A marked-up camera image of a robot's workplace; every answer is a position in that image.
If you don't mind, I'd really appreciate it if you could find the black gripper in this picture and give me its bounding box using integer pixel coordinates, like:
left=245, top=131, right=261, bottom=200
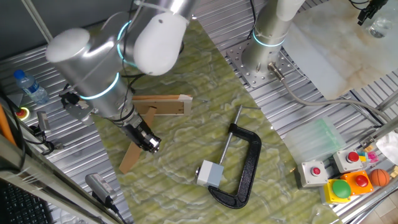
left=119, top=113, right=162, bottom=154

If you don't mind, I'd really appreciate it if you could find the grey push button box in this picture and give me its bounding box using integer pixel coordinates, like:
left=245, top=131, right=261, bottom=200
left=195, top=159, right=224, bottom=188

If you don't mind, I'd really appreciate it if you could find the black C-clamp with steel screw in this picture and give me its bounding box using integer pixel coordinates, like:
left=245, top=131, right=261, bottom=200
left=207, top=105, right=262, bottom=209

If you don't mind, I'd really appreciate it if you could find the red yellow emergency stop button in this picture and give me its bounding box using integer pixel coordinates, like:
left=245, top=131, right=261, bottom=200
left=14, top=106, right=31, bottom=122

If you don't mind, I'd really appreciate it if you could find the grey box small red button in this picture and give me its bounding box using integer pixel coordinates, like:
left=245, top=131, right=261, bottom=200
left=297, top=160, right=330, bottom=189

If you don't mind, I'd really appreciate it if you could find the yellow box green button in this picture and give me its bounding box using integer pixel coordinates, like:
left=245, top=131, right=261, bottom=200
left=322, top=179, right=353, bottom=205

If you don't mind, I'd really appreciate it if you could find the grey box large red button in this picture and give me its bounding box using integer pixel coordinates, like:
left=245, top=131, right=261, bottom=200
left=332, top=149, right=364, bottom=174

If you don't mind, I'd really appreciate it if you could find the orange box red button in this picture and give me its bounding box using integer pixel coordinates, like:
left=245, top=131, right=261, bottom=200
left=340, top=170, right=374, bottom=196

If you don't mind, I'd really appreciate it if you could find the green marble pattern mat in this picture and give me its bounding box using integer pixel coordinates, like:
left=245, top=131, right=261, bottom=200
left=60, top=18, right=343, bottom=224

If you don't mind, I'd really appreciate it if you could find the clear water bottle blue cap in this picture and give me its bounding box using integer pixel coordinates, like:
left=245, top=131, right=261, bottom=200
left=12, top=69, right=50, bottom=105

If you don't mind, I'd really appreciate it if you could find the black keyboard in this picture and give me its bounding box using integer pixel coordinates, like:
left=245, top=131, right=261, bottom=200
left=0, top=180, right=53, bottom=224

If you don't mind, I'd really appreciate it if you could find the clear greenish plastic box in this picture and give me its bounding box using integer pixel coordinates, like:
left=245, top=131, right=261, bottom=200
left=284, top=116, right=346, bottom=164

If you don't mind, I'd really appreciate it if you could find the slanted metal pole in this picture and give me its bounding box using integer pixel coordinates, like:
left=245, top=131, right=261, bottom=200
left=21, top=0, right=53, bottom=44

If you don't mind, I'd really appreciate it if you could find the white marble pattern mat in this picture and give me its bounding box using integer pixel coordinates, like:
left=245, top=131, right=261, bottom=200
left=281, top=0, right=398, bottom=100

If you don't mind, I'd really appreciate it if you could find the small pink cube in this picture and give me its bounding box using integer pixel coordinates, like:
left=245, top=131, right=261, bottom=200
left=366, top=151, right=380, bottom=164

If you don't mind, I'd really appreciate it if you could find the mini orange basketball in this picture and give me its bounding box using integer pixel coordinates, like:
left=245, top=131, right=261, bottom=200
left=369, top=168, right=391, bottom=187

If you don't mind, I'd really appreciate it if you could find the aluminium profile bar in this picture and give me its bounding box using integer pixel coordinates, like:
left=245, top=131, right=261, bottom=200
left=375, top=89, right=398, bottom=112
left=360, top=116, right=398, bottom=149

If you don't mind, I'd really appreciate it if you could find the white cloth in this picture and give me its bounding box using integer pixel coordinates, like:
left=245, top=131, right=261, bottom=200
left=375, top=130, right=398, bottom=166

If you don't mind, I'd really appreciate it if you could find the clear glass cup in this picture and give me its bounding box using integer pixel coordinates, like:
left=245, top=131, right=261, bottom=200
left=369, top=15, right=398, bottom=40

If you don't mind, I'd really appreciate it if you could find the wooden picture frame with stand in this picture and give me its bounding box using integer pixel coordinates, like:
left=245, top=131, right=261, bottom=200
left=119, top=94, right=193, bottom=174

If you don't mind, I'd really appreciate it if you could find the dark grey camera with cable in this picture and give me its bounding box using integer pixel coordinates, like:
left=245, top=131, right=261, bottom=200
left=85, top=172, right=128, bottom=224

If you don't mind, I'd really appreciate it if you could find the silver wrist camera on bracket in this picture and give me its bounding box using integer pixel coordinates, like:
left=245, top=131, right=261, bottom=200
left=59, top=83, right=94, bottom=126

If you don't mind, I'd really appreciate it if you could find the aluminium frame beam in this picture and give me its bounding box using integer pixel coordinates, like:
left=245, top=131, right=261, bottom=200
left=0, top=133, right=125, bottom=224

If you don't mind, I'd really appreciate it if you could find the perforated aluminium base plate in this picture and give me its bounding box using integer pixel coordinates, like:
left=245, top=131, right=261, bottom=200
left=225, top=40, right=299, bottom=88

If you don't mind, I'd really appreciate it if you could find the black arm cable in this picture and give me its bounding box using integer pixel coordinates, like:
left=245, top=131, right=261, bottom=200
left=119, top=0, right=147, bottom=123

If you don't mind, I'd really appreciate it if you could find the thick grey robot cable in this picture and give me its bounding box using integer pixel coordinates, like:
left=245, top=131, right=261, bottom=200
left=267, top=62, right=392, bottom=124

